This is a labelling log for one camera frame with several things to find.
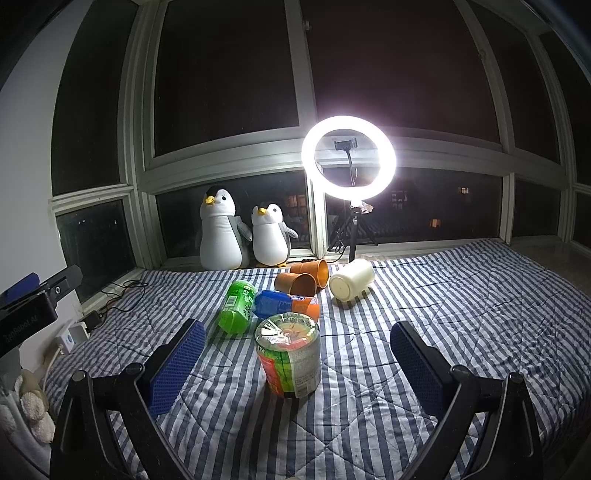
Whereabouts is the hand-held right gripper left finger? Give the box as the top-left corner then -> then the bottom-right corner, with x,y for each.
51,318 -> 206,480

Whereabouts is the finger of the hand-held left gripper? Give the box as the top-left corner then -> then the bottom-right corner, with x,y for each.
0,265 -> 84,312

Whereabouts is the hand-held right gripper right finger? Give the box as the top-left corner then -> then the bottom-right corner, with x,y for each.
390,320 -> 546,480

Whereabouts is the white cup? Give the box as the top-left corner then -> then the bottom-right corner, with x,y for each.
329,258 -> 376,302

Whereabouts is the orange paper cup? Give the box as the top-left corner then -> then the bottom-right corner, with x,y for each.
274,272 -> 318,299
289,259 -> 330,288

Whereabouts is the blue white striped blanket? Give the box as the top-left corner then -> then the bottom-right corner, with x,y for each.
43,237 -> 591,480

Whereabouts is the green plastic bottle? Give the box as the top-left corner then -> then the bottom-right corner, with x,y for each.
217,280 -> 258,334

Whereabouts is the beige plush toy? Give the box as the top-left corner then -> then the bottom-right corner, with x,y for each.
0,369 -> 57,445

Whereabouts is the clear bottle green orange label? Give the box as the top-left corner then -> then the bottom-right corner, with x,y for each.
255,312 -> 322,400

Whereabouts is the blue bottle orange label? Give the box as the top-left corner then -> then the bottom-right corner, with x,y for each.
253,289 -> 321,322

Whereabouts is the large penguin plush toy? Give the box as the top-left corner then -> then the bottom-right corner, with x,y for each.
199,185 -> 254,271

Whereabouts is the black tripod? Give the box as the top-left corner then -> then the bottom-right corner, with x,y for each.
326,200 -> 380,264

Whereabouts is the small penguin plush toy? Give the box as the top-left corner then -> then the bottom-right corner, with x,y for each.
251,203 -> 300,267

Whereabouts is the black phone holder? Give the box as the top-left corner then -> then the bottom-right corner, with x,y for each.
333,137 -> 361,188

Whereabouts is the black cable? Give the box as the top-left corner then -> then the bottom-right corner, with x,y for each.
99,279 -> 149,313

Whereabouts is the white window frame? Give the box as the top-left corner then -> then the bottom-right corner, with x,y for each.
48,0 -> 591,269

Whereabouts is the ring light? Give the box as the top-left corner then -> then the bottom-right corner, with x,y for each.
301,115 -> 398,203

